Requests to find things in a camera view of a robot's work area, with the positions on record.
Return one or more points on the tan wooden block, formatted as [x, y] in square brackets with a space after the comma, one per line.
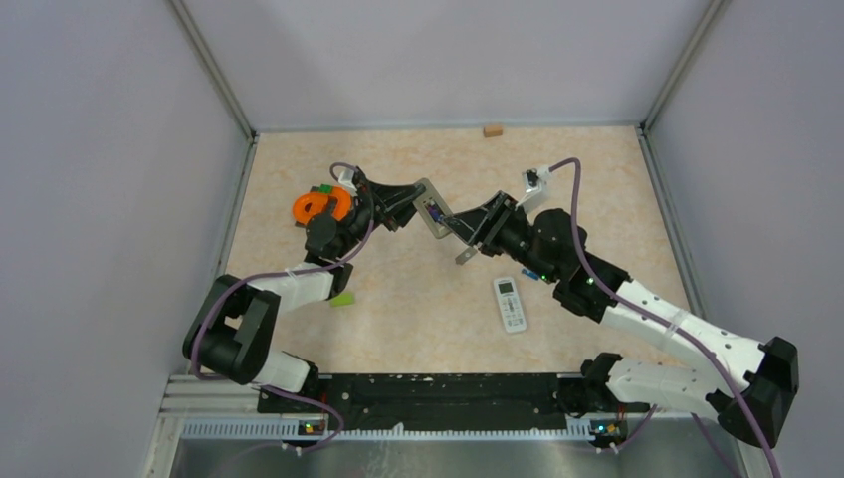
[492, 130]

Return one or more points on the white remote control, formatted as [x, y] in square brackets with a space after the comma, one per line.
[510, 305]
[431, 195]

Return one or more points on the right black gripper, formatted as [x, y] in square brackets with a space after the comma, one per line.
[482, 226]

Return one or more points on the orange tape roll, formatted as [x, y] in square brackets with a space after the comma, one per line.
[337, 205]

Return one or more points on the white remote control upright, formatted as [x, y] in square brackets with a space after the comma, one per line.
[510, 305]

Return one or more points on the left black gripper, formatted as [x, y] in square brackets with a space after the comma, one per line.
[391, 199]

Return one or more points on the grey battery cover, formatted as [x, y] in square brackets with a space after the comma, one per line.
[465, 256]

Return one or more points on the green block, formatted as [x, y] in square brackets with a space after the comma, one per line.
[343, 299]

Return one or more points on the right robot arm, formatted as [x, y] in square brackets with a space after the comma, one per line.
[745, 386]

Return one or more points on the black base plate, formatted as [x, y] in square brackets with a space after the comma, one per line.
[453, 401]

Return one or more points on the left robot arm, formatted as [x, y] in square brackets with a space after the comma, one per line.
[231, 337]

